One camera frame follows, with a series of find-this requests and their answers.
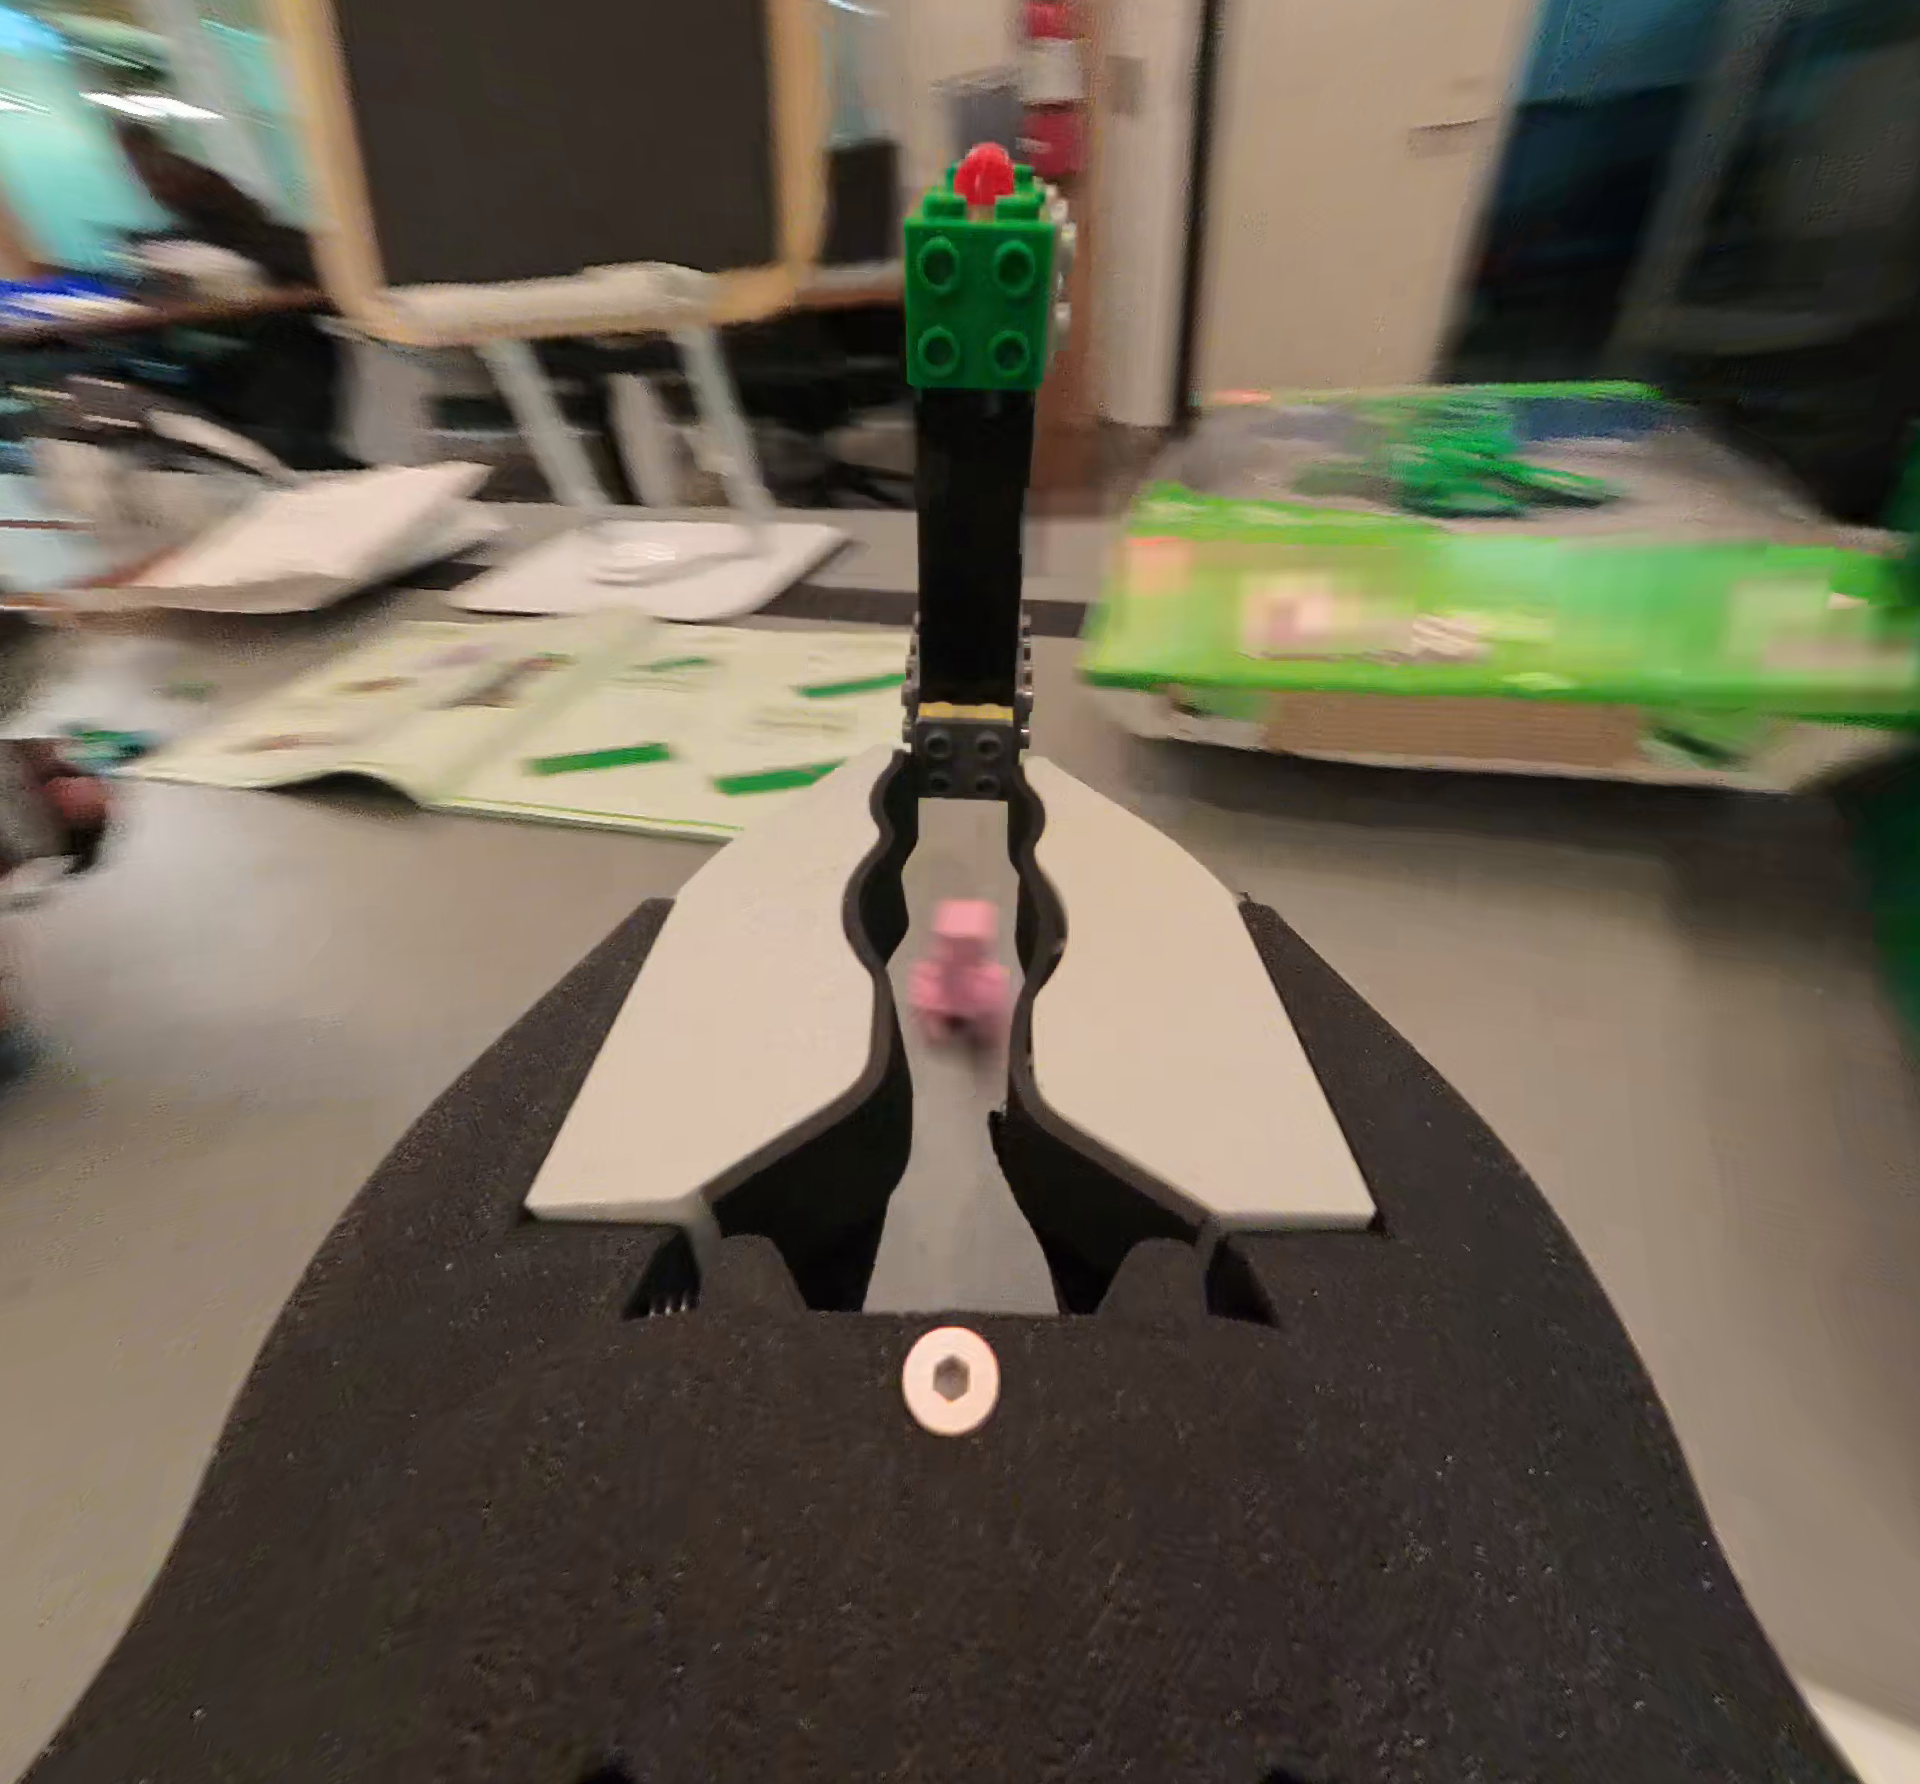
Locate pale green instruction booklet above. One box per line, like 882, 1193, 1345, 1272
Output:
135, 614, 909, 841

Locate pink brick pig figure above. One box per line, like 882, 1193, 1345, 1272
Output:
907, 898, 1007, 1051

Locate black and green brick tower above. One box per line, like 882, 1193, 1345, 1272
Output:
900, 141, 1073, 804

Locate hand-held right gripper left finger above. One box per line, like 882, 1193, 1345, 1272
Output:
525, 747, 922, 1314

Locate white desk lamp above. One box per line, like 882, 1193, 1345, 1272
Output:
450, 314, 852, 623

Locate green toy set box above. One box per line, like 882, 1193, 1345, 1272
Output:
1079, 381, 1920, 787

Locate white printed paper bag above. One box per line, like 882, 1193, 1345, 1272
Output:
135, 460, 504, 612

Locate wooden framed black board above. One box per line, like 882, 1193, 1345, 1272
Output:
247, 0, 830, 350

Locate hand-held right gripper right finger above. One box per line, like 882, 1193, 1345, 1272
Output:
994, 753, 1380, 1315

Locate red fire extinguisher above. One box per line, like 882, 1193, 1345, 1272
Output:
1018, 0, 1091, 178

